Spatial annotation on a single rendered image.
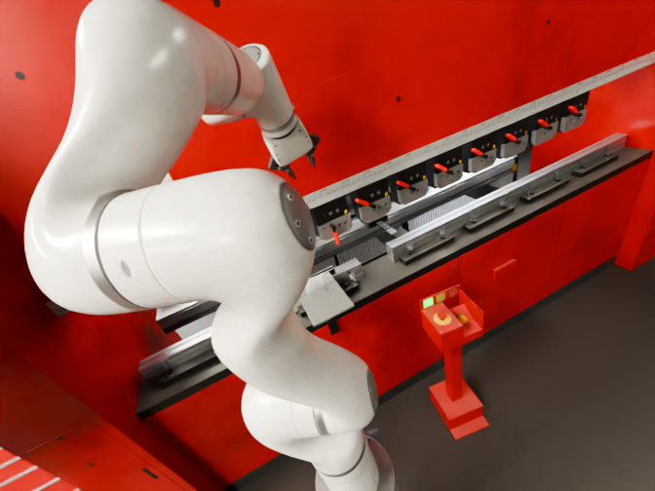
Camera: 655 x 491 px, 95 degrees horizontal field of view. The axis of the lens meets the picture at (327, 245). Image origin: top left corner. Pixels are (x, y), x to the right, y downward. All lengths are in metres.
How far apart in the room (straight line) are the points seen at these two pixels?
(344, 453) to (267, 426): 0.17
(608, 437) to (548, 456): 0.30
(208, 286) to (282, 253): 0.06
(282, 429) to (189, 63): 0.50
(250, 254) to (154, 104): 0.14
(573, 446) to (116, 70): 2.12
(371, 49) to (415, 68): 0.20
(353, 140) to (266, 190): 1.01
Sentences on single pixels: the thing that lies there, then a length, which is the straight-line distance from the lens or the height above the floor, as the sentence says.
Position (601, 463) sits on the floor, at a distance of 2.11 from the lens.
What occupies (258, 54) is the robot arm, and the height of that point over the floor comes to 1.87.
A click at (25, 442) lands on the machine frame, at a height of 1.09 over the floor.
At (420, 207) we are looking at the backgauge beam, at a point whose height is 0.94.
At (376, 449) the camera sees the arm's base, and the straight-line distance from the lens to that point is 0.91.
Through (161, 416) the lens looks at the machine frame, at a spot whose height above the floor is 0.80.
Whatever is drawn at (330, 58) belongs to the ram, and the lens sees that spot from 1.17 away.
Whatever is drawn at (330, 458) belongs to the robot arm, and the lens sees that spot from 0.66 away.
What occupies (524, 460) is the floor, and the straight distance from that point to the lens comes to 2.02.
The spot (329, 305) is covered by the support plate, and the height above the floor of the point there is 1.00.
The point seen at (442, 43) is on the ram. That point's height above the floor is 1.75.
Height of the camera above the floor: 1.85
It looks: 32 degrees down
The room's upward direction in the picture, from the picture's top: 17 degrees counter-clockwise
